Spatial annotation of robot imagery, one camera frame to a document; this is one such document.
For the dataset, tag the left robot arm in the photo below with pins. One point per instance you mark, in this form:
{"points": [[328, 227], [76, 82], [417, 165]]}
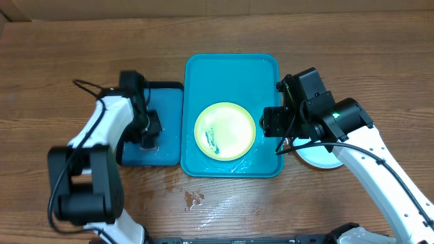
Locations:
{"points": [[86, 188]]}

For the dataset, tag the large teal serving tray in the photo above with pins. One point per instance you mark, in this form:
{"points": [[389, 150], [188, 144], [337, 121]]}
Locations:
{"points": [[247, 80]]}

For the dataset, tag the dark green scrub sponge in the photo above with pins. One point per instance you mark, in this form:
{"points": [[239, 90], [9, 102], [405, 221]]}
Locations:
{"points": [[148, 148]]}

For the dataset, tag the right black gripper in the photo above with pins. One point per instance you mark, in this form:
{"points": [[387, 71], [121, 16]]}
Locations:
{"points": [[271, 122]]}

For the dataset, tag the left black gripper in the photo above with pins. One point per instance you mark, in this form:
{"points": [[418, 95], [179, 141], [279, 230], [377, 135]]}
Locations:
{"points": [[155, 125]]}

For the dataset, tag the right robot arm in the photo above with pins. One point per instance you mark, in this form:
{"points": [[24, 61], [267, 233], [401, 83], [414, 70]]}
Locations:
{"points": [[345, 130]]}

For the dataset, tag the yellow plate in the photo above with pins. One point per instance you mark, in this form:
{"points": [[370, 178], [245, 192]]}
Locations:
{"points": [[225, 131]]}

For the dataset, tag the light blue plate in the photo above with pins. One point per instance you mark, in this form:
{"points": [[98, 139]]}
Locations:
{"points": [[319, 157]]}

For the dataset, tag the small black-rimmed blue tray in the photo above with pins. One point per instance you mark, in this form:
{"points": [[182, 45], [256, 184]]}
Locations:
{"points": [[167, 100]]}

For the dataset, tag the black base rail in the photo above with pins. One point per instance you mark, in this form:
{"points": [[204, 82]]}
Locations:
{"points": [[298, 239]]}

